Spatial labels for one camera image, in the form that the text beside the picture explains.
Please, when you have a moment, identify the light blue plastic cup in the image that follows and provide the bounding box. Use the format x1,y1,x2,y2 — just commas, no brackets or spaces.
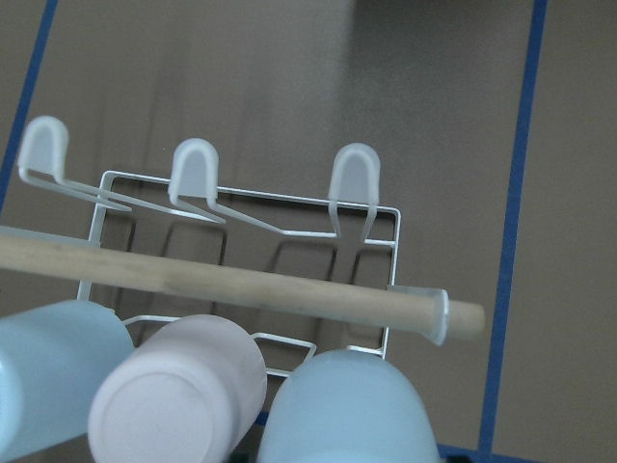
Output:
256,350,441,462

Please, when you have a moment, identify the pink plastic cup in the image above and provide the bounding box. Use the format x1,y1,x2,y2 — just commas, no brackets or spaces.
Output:
88,314,267,462

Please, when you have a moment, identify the pale blue plastic cup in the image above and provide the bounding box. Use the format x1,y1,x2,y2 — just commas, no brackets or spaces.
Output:
1,300,134,462

